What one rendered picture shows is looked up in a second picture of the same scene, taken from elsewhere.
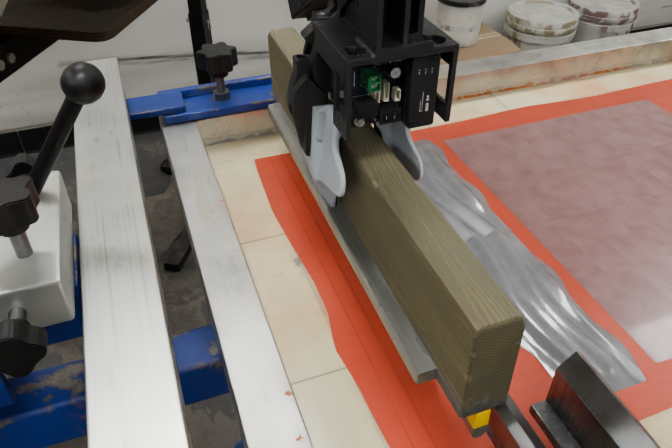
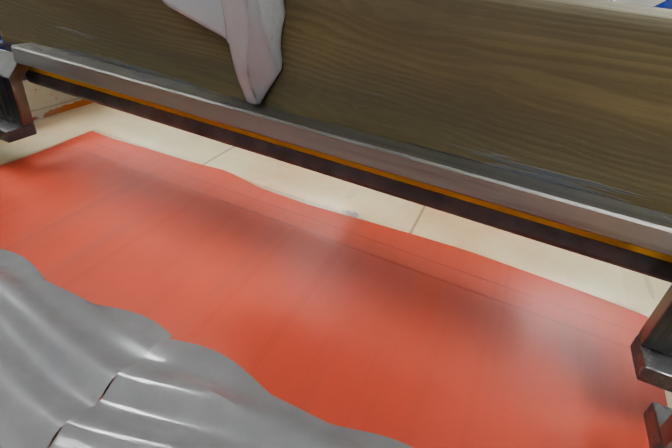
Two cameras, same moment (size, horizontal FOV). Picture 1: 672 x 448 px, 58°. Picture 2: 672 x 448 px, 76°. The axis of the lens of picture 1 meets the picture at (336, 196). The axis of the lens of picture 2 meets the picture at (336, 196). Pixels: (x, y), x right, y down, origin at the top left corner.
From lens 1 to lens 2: 62 cm
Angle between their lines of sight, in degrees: 98
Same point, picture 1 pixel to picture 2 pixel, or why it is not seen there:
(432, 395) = (105, 174)
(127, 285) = not seen: hidden behind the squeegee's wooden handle
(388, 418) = (139, 153)
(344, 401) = (185, 150)
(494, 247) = (62, 385)
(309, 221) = (413, 262)
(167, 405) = not seen: hidden behind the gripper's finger
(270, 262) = (373, 201)
